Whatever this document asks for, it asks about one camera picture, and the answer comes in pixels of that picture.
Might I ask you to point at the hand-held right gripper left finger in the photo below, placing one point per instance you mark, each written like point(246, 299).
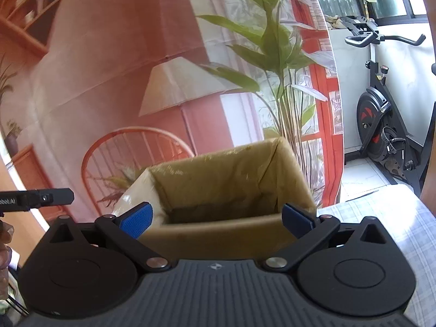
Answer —
point(137, 220)

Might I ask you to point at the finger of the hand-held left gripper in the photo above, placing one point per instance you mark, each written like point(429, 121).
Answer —
point(54, 197)

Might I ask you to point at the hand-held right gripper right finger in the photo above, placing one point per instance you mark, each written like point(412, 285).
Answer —
point(297, 223)

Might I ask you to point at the brown cardboard box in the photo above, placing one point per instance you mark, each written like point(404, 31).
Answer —
point(218, 180)

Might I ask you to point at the person's left hand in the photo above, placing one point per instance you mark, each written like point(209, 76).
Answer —
point(4, 231)

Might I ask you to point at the plaid cloth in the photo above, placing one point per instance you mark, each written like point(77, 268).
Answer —
point(402, 218)

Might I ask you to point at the black exercise bike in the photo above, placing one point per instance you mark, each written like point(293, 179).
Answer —
point(378, 119)

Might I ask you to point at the crumpled pale cloth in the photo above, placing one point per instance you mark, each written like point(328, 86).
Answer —
point(335, 22)

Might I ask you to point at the wall poster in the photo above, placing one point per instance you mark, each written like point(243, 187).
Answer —
point(119, 75)

